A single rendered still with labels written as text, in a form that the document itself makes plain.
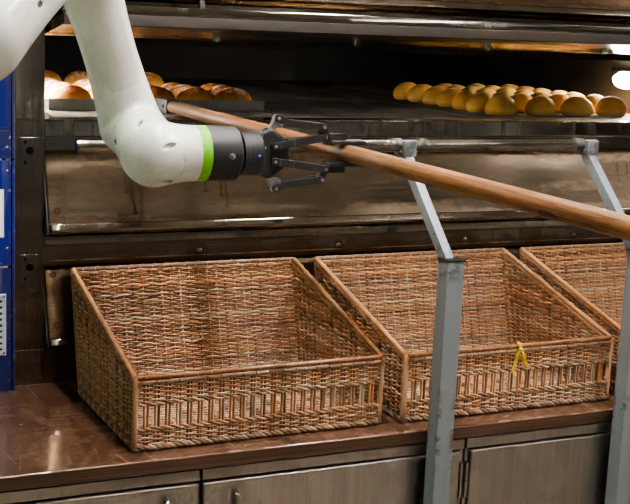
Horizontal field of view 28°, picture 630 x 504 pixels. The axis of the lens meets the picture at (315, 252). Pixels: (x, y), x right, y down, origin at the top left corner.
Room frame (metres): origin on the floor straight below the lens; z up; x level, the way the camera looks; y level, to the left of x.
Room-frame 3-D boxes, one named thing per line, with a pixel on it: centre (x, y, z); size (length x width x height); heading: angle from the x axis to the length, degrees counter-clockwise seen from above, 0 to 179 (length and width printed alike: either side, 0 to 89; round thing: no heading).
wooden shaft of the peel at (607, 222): (2.22, -0.02, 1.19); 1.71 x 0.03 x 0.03; 26
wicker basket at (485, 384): (2.89, -0.35, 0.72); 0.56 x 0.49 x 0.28; 116
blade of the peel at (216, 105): (3.23, 0.47, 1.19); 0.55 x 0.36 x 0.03; 116
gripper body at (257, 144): (2.10, 0.10, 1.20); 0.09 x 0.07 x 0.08; 116
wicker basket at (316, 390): (2.64, 0.19, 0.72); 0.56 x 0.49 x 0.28; 116
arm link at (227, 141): (2.07, 0.16, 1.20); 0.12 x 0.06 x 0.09; 26
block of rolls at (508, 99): (3.77, -0.55, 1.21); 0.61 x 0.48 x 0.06; 25
